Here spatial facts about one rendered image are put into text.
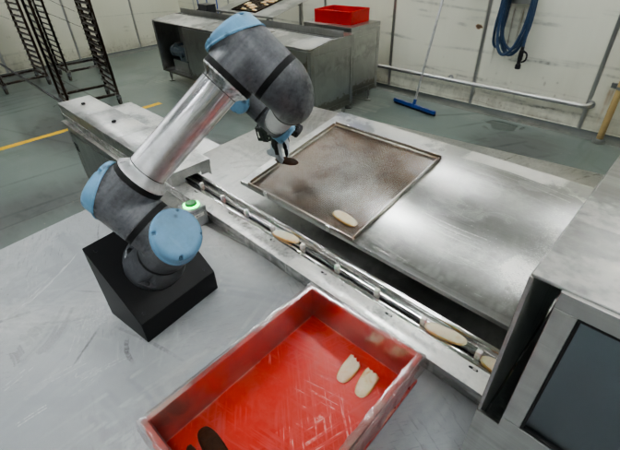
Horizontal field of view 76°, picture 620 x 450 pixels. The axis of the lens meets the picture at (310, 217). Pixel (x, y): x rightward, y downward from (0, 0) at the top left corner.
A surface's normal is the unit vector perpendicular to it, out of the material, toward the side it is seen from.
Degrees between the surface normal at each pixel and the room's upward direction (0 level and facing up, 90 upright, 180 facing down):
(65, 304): 0
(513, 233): 10
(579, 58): 90
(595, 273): 0
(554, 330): 90
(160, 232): 52
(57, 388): 0
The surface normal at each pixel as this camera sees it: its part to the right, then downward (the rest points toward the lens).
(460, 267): -0.15, -0.73
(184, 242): 0.63, -0.27
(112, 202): 0.07, 0.22
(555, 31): -0.70, 0.43
